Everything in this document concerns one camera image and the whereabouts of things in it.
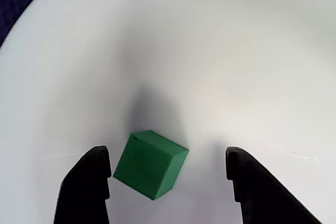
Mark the white round plate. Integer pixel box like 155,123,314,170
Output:
0,0,336,224

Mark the green cube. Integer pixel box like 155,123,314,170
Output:
112,130,190,201

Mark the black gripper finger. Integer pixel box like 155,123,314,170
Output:
225,147,324,224
53,145,112,224

